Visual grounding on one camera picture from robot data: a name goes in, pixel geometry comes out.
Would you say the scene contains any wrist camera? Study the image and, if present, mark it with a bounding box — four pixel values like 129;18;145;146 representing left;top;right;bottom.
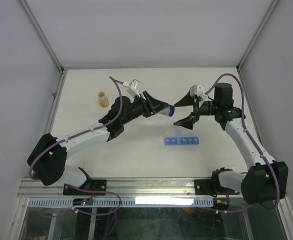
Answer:
189;84;204;99
122;79;140;98

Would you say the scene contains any white slotted cable duct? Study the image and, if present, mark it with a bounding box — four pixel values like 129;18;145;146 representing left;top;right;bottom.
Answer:
28;196;214;209

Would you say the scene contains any blue weekly pill organizer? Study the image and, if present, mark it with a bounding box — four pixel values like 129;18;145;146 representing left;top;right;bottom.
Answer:
164;129;200;147

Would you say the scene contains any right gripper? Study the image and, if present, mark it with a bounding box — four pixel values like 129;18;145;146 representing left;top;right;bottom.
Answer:
173;89;219;130

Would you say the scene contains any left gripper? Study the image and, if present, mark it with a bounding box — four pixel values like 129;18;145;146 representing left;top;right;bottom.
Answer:
121;90;168;125

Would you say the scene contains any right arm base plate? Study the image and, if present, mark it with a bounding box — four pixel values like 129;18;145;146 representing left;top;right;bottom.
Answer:
194;167;239;198

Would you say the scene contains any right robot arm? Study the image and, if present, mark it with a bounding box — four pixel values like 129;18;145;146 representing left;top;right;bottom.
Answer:
174;83;289;205

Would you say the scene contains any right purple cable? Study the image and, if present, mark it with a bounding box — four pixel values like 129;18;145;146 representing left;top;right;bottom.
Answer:
203;73;281;215

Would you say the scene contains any amber pill bottle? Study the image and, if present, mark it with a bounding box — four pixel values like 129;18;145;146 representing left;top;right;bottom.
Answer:
97;91;109;108

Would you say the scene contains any white cap pill bottle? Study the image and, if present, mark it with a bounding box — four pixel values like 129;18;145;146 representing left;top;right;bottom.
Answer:
159;104;175;117

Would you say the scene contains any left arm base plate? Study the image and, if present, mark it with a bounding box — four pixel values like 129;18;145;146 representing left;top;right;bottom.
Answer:
62;179;107;196

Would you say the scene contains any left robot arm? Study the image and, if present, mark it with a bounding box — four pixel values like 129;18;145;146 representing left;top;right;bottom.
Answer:
27;91;175;194

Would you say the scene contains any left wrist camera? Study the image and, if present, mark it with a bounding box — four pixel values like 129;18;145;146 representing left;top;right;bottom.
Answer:
122;79;140;98

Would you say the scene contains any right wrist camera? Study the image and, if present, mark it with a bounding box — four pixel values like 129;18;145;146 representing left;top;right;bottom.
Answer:
189;84;204;99

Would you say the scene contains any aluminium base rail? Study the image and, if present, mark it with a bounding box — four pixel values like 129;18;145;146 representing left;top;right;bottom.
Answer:
17;176;287;199

